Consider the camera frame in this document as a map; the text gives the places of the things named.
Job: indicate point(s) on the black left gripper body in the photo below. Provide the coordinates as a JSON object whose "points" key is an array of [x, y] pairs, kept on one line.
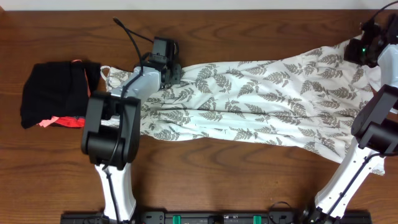
{"points": [[174, 73]]}

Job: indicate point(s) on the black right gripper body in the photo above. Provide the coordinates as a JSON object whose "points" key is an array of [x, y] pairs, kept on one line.
{"points": [[352, 51]]}

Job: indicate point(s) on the white fern print garment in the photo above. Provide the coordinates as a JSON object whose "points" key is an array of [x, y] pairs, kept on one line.
{"points": [[308, 100]]}

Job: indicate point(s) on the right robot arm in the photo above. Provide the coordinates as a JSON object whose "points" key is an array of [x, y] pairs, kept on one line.
{"points": [[374, 135]]}

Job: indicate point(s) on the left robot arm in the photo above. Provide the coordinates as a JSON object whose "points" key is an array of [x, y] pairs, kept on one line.
{"points": [[112, 126]]}

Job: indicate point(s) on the folded black and coral garment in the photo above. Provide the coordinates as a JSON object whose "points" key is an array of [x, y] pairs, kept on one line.
{"points": [[57, 93]]}

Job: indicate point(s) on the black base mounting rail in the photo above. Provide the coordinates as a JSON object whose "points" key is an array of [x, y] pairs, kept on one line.
{"points": [[274, 215]]}

